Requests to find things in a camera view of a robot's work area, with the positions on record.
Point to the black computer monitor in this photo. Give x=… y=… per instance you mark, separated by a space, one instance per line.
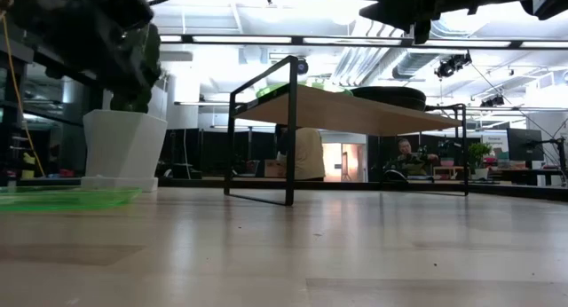
x=523 y=145

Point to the person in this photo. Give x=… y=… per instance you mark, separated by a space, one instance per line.
x=310 y=156
x=410 y=162

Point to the green round transparent plate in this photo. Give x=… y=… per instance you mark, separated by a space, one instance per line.
x=268 y=90

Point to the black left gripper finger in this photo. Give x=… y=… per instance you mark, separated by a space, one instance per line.
x=128 y=81

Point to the white poster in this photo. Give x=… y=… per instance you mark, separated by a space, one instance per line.
x=494 y=140

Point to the black frame wooden shelf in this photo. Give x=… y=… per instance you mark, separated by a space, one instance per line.
x=346 y=114

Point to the black dome camera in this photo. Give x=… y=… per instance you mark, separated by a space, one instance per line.
x=302 y=66

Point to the small yellow object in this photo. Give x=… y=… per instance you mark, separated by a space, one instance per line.
x=29 y=165

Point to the tall green cactus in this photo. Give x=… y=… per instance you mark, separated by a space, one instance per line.
x=153 y=49

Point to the black round plate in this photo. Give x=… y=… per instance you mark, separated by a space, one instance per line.
x=390 y=96

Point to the white angular planter pot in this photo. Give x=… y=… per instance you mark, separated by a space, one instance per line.
x=124 y=147

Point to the small green potted plant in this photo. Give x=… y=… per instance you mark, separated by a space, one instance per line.
x=479 y=152

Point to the black ceiling spotlight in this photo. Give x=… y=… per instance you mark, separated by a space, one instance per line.
x=450 y=66
x=492 y=101

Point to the brown cardboard box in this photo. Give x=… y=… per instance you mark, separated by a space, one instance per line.
x=273 y=169

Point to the black camera stand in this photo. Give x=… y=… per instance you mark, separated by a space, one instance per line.
x=561 y=156

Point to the small wooden table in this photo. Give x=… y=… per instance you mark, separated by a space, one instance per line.
x=448 y=168

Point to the black office chair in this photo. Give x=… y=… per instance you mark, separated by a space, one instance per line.
x=396 y=177

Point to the silver ventilation duct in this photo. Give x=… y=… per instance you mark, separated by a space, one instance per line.
x=412 y=64

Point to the green square transparent plate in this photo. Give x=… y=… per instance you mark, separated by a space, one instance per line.
x=66 y=198

